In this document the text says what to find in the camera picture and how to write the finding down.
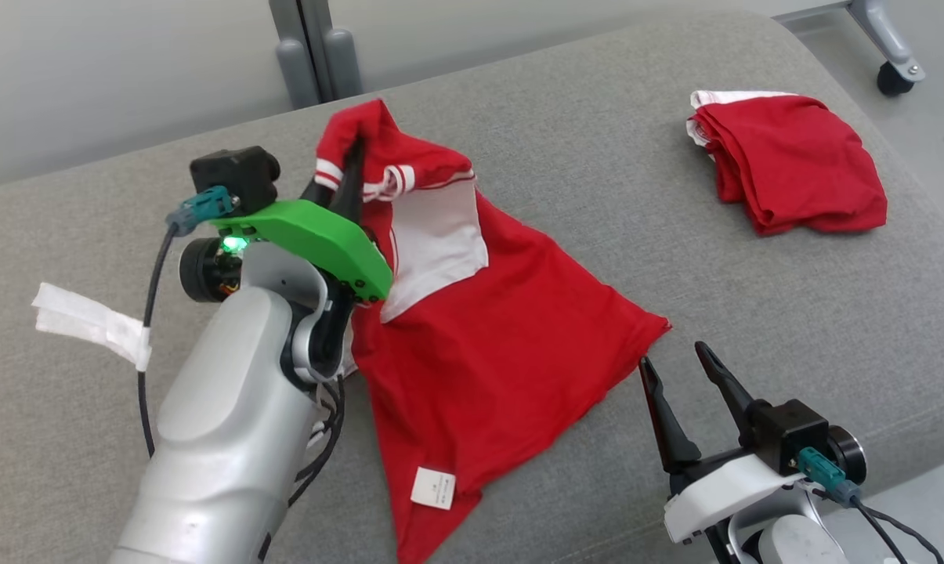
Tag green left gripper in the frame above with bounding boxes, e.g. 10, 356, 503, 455
209, 139, 395, 304

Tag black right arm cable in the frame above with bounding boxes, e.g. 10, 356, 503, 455
798, 447, 944, 564

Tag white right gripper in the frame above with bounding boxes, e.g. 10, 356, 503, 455
638, 342, 805, 545

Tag grey metal stand leg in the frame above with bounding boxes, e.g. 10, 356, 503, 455
773, 0, 927, 83

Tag white tape tag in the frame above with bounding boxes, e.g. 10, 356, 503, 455
31, 282, 154, 372

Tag red shorts white waistband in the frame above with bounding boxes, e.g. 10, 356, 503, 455
685, 89, 888, 237

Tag black caster wheel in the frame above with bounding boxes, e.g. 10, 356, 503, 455
877, 61, 917, 98

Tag grey fabric sofa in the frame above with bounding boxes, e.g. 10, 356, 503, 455
0, 8, 944, 564

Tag red jersey shirt white sleeves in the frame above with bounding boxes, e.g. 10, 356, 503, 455
313, 98, 671, 564

